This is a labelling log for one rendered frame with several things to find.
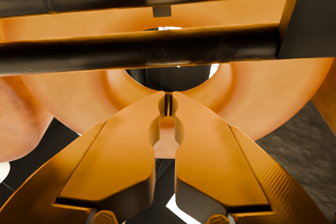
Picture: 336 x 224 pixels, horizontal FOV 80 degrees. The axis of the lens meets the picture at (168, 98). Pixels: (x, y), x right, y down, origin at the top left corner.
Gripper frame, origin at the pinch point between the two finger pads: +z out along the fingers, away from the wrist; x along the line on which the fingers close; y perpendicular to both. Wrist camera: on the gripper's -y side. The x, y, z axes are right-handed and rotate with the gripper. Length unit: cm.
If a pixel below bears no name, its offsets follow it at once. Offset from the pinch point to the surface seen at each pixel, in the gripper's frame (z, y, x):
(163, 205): 389, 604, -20
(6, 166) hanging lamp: 259, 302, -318
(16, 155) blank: -0.5, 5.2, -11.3
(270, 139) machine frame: 26.3, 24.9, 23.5
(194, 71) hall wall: 807, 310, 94
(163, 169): 491, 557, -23
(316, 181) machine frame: 21, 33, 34
